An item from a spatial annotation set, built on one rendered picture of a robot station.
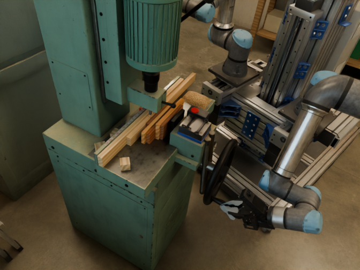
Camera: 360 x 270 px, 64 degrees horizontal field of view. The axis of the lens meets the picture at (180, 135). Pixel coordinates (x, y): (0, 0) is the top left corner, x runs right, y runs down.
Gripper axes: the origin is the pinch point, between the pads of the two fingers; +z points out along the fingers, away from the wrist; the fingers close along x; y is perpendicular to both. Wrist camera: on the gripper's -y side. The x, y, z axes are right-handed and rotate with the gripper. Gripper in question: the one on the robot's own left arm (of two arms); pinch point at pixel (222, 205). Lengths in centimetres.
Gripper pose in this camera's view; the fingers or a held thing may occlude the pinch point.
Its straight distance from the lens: 119.4
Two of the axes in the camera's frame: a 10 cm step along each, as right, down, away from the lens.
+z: -8.0, 0.2, 6.0
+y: 3.6, 8.2, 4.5
